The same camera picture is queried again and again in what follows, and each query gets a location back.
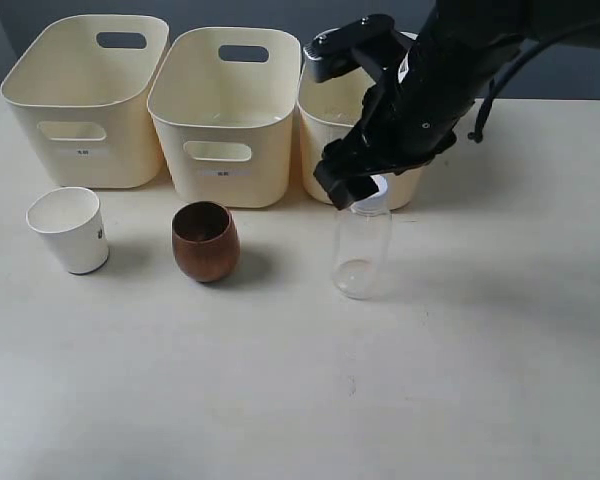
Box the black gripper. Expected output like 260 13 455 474
314 31 480 209

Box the clear plastic bottle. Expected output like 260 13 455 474
331 175 392 300

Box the brown wooden cup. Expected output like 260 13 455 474
171 201 240 283

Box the white paper cup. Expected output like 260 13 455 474
26 187 110 275

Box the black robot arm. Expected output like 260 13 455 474
304 1 600 210

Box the cream right storage bin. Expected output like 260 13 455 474
296 30 431 211

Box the cream storage bin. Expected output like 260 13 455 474
147 27 302 208
296 30 431 211
0 14 170 189

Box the cream middle storage bin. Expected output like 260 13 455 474
147 27 302 208

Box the cream left storage bin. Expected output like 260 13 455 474
0 14 170 189

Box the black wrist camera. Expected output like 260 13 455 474
303 14 414 83

